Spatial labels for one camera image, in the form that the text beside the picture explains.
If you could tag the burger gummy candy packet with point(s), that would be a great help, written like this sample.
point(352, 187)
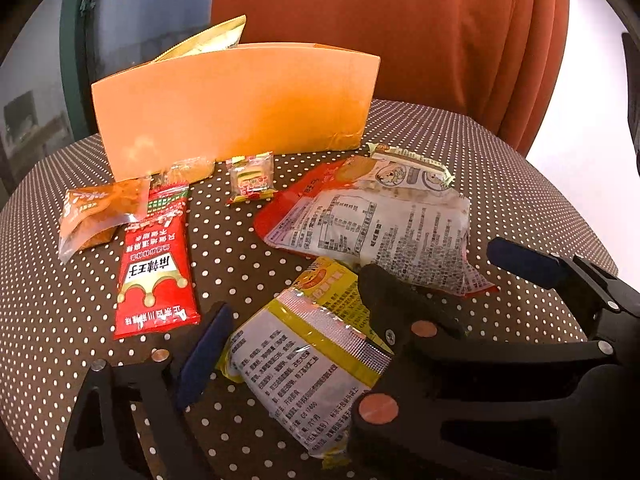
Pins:
point(252, 177)

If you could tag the yellow silver snack packet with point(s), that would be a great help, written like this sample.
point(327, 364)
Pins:
point(305, 360)

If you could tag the orange clear snack packet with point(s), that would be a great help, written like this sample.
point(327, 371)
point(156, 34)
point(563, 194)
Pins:
point(95, 215)

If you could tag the long red sachet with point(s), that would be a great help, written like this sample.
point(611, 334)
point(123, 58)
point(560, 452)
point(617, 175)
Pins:
point(150, 270)

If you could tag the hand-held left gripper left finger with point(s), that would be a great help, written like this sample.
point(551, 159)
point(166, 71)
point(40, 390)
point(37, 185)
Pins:
point(202, 360)

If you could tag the orange curtain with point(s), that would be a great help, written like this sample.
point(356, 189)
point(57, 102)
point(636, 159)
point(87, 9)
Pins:
point(425, 35)

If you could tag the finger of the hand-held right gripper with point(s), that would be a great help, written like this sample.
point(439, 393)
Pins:
point(400, 305)
point(425, 410)

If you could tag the dark cabinet behind window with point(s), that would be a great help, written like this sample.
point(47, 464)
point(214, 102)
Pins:
point(22, 120)

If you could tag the green white snack packet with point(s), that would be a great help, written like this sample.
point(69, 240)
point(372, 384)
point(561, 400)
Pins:
point(415, 170)

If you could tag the large red white snack packet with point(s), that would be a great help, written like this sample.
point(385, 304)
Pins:
point(380, 230)

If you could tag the gold foil snack packet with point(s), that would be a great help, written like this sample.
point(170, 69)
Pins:
point(215, 40)

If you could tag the orange cardboard box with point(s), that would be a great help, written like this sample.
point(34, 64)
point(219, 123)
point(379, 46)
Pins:
point(225, 105)

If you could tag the brown polka dot tablecloth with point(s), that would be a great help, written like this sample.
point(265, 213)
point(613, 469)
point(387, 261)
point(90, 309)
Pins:
point(50, 310)

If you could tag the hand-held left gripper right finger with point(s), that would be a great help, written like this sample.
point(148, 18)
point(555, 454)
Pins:
point(525, 262)

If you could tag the clear wrapped pastry packet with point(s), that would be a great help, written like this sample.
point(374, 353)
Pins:
point(187, 170)

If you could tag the green window frame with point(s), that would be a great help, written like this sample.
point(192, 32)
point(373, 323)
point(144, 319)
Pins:
point(70, 60)

